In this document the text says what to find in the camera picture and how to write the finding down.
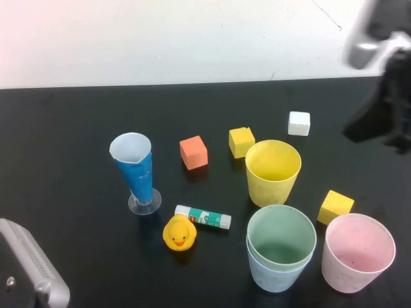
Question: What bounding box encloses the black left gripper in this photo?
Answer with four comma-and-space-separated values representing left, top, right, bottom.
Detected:
0, 230, 42, 308

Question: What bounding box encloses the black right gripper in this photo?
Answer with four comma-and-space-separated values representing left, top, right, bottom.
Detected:
342, 30, 411, 155

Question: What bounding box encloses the yellow plastic cup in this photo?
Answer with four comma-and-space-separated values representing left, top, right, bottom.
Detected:
245, 139, 302, 208

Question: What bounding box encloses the pink plastic cup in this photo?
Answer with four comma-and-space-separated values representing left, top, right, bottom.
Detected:
321, 213, 397, 294

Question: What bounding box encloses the green plastic cup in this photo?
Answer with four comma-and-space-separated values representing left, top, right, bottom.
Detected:
246, 204, 318, 271

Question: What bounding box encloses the white foam cube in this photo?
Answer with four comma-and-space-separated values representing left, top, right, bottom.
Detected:
287, 111, 311, 137

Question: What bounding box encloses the yellow foam cube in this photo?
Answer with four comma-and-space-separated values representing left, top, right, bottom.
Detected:
317, 189, 355, 226

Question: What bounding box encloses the yellow foam cube notched corner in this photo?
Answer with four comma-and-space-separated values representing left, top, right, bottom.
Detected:
228, 126, 256, 158

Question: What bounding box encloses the tall measuring cup blue paper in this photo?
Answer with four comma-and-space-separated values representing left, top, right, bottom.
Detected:
109, 132, 162, 215

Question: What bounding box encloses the yellow rubber duck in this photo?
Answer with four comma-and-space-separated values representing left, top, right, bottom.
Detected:
162, 214, 198, 252

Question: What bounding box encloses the light blue plastic cup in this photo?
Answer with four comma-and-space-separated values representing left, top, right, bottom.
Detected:
246, 235, 314, 293

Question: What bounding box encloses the orange foam cube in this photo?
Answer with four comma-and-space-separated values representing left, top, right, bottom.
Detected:
179, 135, 209, 171

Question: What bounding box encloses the white green glue stick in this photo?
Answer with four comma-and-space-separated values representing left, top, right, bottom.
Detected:
174, 205, 232, 230

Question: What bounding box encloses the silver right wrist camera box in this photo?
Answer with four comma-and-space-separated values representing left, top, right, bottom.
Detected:
342, 0, 411, 70

